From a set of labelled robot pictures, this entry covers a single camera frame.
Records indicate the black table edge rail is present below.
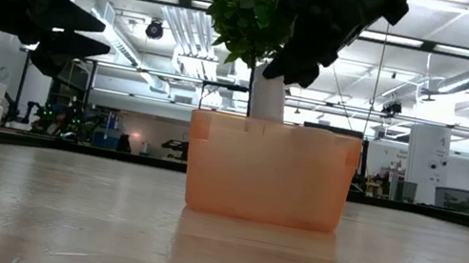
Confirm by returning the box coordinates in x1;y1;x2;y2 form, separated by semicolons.
0;128;469;233

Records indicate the black metal frame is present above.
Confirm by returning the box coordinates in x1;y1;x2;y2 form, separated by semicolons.
196;78;253;119

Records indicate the white ceiling air duct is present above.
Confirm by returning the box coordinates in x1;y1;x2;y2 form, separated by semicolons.
76;4;182;95

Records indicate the black metal rack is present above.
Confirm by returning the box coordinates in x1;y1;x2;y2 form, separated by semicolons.
10;47;101;145

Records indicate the round black ceiling camera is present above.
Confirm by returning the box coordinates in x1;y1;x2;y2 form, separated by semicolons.
144;16;167;42

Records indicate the small black ceiling camera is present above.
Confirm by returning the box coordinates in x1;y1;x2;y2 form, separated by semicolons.
381;98;404;118

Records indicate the green leafy small tree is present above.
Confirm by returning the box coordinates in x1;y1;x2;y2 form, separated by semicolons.
187;0;300;124

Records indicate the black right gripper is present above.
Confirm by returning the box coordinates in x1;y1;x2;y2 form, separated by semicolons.
261;0;423;107

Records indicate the black monitor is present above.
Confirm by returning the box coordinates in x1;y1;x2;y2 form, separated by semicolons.
296;120;372;177

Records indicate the orange translucent plastic basket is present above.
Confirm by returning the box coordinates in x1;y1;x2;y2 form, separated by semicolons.
174;106;365;239

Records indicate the narrow grey bin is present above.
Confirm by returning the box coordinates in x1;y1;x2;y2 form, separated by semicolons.
394;179;420;205

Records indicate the white room pillar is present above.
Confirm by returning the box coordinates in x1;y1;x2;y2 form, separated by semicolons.
398;121;455;207

